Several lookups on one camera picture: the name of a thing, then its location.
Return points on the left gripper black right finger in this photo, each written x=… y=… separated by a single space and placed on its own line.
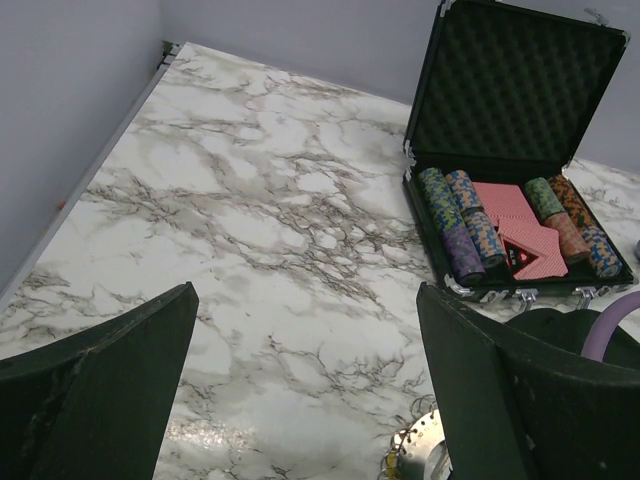
x=515 y=407

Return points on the black poker chip case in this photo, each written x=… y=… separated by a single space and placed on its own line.
x=505 y=95

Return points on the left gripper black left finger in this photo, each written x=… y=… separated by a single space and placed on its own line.
x=95 y=405

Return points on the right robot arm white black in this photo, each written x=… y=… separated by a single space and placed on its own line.
x=568 y=331

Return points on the silver disc keyring holder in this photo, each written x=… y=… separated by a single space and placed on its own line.
x=418 y=451

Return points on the black red triangular dealer button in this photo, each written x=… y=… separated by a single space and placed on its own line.
x=521 y=261

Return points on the pink playing card deck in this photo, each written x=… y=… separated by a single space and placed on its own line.
x=511 y=214

